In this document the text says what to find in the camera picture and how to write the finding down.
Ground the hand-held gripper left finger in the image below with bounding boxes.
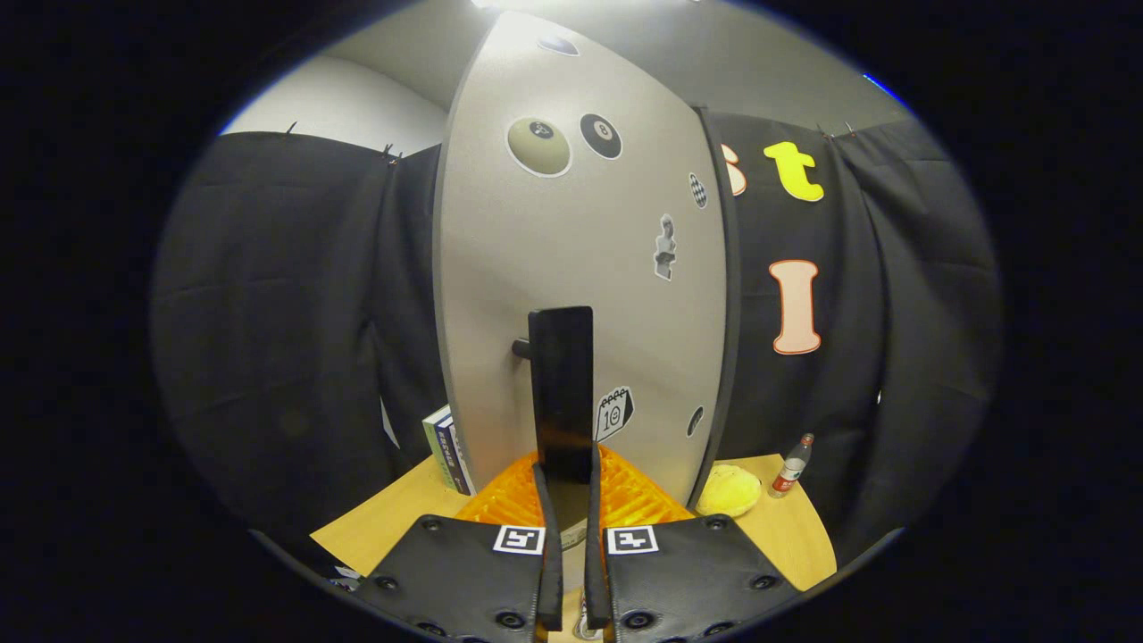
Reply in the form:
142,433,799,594
357,447,565,643

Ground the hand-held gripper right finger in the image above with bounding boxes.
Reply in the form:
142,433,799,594
585,444,800,643

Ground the dark grey shoe cabinet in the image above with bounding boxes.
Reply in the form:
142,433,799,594
688,105,744,505

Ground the blue spine book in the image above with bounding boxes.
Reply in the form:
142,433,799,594
435,413,474,497

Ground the yellow plush toy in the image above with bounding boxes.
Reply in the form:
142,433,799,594
695,463,763,518

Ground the clear bottle with red label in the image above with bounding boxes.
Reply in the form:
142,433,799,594
768,433,815,499

